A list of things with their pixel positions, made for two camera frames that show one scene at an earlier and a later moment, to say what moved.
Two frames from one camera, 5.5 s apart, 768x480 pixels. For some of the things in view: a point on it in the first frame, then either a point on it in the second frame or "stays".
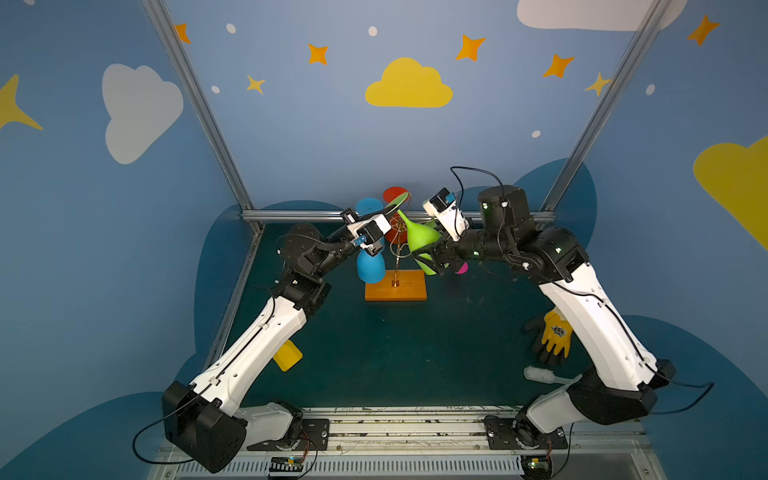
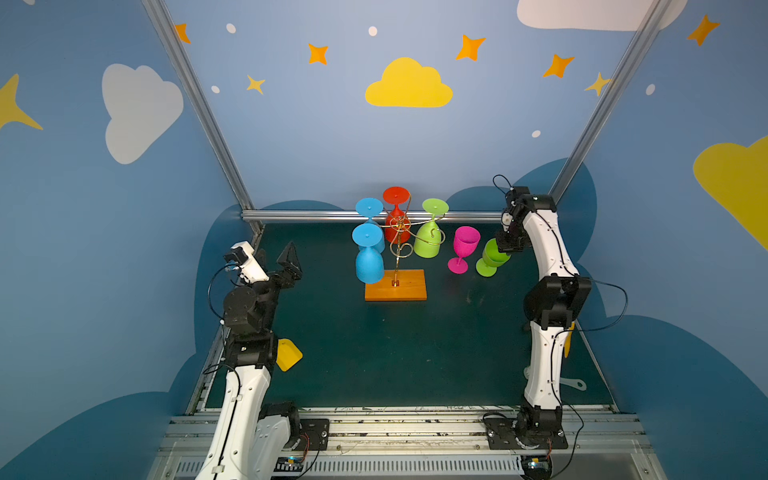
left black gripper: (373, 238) → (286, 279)
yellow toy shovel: (287, 356) stays
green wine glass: (417, 237) → (492, 259)
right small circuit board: (537, 467) stays
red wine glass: (399, 228) stays
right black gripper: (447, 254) → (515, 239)
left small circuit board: (286, 464) stays
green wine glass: (424, 268) → (427, 242)
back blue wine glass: (368, 205) stays
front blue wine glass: (372, 269) stays
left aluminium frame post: (161, 18) stays
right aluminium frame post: (603, 109) stays
